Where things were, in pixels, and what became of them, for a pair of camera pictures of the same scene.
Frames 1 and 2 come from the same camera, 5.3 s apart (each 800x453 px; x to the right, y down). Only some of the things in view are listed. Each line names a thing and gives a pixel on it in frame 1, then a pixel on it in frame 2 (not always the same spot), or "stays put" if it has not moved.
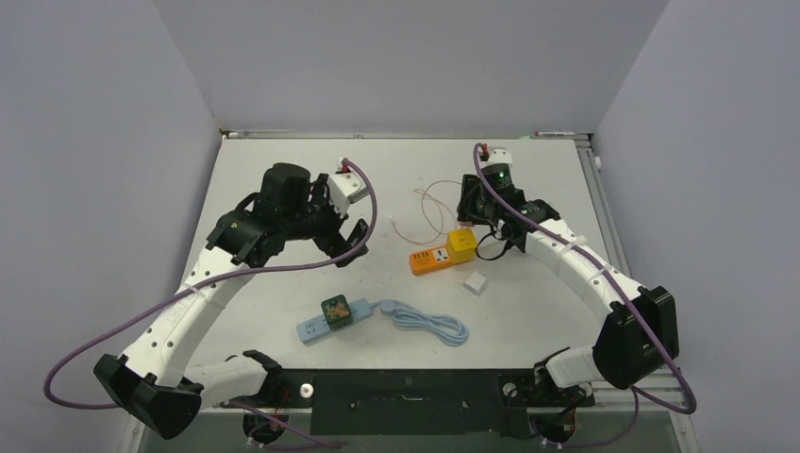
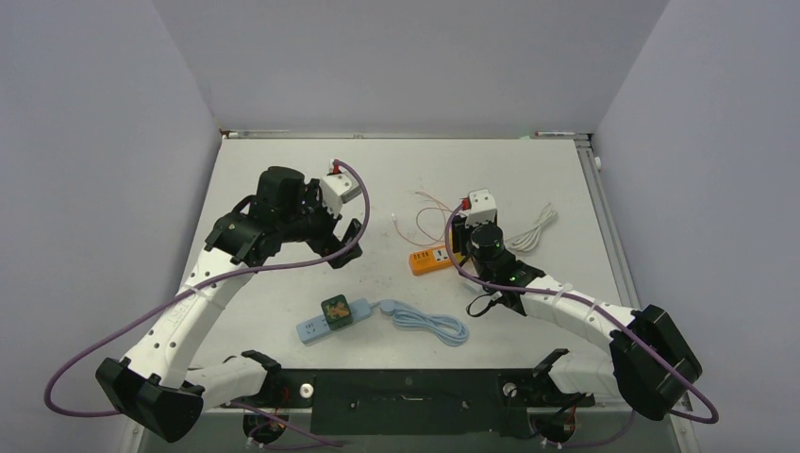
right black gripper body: [489, 210] → [464, 240]
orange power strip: [430, 260] stays put
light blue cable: [446, 328] stays put
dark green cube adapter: [337, 312] stays put
